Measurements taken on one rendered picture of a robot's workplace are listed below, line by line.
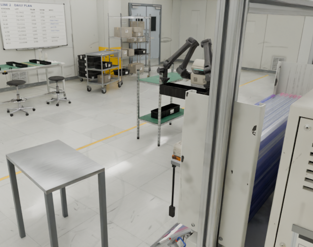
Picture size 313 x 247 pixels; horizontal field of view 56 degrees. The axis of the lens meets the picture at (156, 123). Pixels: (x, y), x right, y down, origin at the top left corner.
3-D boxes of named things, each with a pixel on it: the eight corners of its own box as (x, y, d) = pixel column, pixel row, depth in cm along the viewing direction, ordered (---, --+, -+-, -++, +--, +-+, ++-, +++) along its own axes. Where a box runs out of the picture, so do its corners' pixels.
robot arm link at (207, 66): (211, 40, 319) (202, 43, 323) (209, 37, 314) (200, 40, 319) (213, 72, 298) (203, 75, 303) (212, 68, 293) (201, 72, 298)
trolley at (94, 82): (85, 91, 745) (83, 51, 711) (106, 85, 823) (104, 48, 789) (103, 94, 725) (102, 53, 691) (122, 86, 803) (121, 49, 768)
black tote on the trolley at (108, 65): (104, 69, 729) (103, 63, 725) (93, 68, 741) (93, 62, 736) (112, 67, 764) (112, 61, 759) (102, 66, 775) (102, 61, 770)
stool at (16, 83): (2, 113, 574) (-3, 81, 553) (27, 107, 612) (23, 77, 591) (15, 118, 545) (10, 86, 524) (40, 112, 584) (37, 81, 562)
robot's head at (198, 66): (199, 66, 355) (195, 57, 344) (214, 68, 343) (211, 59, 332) (193, 75, 351) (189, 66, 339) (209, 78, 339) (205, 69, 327)
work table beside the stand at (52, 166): (66, 214, 290) (58, 139, 263) (108, 253, 244) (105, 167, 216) (19, 236, 260) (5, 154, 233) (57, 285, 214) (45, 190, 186)
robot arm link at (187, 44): (197, 43, 327) (191, 38, 333) (195, 39, 322) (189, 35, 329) (168, 69, 328) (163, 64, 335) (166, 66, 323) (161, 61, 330)
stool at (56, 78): (41, 104, 633) (38, 78, 614) (55, 98, 680) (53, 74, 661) (63, 107, 620) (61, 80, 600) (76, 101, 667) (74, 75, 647)
